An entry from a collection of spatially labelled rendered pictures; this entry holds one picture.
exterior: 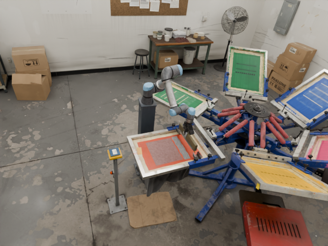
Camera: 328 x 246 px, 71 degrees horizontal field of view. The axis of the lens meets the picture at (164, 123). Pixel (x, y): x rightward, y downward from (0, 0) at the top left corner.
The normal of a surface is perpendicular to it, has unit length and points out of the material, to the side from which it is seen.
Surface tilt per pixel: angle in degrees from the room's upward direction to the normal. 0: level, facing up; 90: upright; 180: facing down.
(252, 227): 0
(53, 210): 0
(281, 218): 0
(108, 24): 90
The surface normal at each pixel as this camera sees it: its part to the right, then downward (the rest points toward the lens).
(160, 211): 0.09, -0.76
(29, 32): 0.37, 0.61
